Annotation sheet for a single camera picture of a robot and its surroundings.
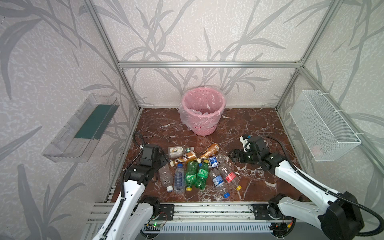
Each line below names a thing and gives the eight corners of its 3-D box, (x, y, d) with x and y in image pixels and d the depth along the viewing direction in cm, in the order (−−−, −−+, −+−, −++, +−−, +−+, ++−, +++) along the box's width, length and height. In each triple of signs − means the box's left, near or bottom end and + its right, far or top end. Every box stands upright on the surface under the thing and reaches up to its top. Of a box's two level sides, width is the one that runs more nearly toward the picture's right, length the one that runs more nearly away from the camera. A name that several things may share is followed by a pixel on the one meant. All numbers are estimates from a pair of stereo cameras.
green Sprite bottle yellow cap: (195, 187, 81) (194, 185, 78) (200, 161, 90) (200, 158, 87) (206, 189, 80) (206, 187, 77) (210, 163, 90) (210, 160, 87)
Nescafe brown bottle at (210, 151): (204, 162, 91) (204, 159, 88) (200, 156, 93) (199, 154, 90) (219, 149, 96) (220, 146, 93) (214, 145, 98) (215, 142, 95)
